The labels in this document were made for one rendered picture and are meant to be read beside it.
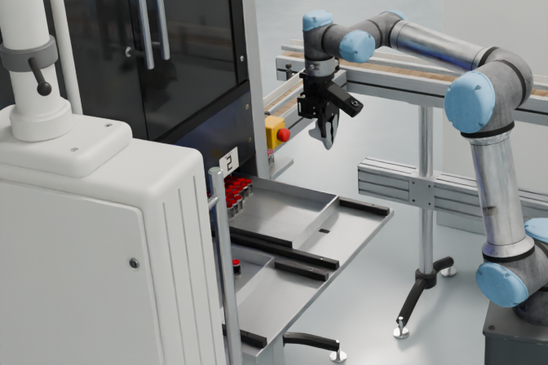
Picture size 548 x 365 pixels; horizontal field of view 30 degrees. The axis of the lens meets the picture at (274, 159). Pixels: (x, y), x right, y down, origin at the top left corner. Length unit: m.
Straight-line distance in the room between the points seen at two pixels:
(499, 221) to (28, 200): 1.07
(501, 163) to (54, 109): 1.01
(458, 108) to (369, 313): 1.79
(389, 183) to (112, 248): 2.17
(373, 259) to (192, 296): 2.52
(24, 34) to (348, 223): 1.33
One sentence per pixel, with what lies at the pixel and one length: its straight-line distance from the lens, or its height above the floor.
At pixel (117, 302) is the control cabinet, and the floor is 1.34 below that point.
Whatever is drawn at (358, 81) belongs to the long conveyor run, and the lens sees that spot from 3.52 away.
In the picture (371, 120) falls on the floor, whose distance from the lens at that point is 5.31.
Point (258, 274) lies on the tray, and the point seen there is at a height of 0.91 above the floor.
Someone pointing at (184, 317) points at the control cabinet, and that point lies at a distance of 1.68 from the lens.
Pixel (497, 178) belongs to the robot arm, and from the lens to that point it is 2.24.
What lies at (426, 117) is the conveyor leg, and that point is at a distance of 3.50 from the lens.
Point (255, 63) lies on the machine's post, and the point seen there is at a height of 1.24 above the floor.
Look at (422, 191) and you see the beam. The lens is 3.62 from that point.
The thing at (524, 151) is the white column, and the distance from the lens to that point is 4.09.
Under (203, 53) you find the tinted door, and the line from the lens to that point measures 2.58.
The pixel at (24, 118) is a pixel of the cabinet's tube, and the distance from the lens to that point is 1.65.
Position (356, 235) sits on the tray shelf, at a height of 0.88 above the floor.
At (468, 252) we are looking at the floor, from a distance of 4.22.
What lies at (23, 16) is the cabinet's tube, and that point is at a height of 1.79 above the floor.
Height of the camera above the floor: 2.27
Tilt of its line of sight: 27 degrees down
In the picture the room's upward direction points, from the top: 4 degrees counter-clockwise
